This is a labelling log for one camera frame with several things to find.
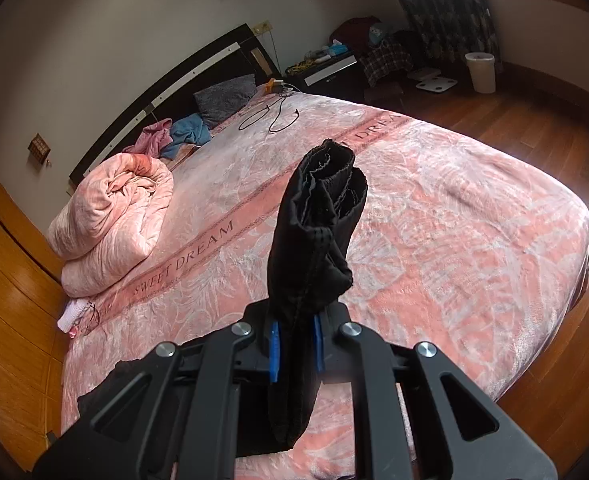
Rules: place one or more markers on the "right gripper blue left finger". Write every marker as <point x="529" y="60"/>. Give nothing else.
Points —
<point x="273" y="352"/>

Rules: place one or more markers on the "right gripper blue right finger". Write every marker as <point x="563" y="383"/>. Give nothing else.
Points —
<point x="318" y="353"/>

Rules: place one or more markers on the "black padded pants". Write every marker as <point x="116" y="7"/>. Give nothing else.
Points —
<point x="215" y="390"/>

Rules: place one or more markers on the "pink floral bed blanket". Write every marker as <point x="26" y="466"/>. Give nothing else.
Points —
<point x="465" y="262"/>

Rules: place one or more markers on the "white folded towel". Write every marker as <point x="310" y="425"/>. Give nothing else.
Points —
<point x="72" y="314"/>

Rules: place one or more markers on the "rolled pink quilt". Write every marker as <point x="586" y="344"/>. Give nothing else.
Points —
<point x="111" y="223"/>

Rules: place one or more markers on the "blue garment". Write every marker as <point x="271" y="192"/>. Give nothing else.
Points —
<point x="188" y="130"/>

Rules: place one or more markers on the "orange box on bed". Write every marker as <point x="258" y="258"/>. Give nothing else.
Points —
<point x="274" y="86"/>

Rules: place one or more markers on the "grey pillow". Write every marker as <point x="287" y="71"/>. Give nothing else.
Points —
<point x="220" y="101"/>

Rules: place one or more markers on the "pink garment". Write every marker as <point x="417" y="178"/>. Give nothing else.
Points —
<point x="153" y="139"/>

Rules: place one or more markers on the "black white nightstand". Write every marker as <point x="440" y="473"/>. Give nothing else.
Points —
<point x="339" y="78"/>

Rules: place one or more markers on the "white bathroom scale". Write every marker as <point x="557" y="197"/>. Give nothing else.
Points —
<point x="436" y="84"/>

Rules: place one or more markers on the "plaid clothes pile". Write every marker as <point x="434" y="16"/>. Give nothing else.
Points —
<point x="392" y="56"/>

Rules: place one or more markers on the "black headboard with white stripe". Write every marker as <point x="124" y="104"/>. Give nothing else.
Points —
<point x="234" y="54"/>

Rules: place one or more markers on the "white waste bin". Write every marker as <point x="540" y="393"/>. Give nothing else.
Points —
<point x="481" y="66"/>

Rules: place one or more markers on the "dark patterned curtain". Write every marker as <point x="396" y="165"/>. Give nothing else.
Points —
<point x="450" y="29"/>

